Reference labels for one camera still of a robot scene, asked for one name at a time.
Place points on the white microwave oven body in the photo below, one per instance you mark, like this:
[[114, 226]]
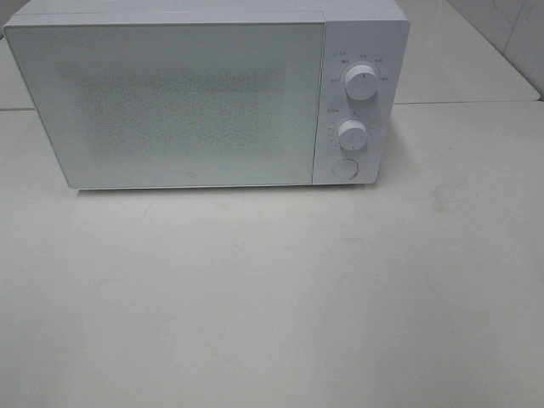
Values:
[[374, 32]]

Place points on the white rotary knob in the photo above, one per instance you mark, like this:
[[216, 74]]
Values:
[[352, 135], [361, 81]]

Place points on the white microwave door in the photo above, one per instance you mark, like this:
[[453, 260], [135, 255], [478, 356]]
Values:
[[160, 106]]

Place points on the round white door button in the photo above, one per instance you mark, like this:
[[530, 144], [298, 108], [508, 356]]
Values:
[[345, 169]]

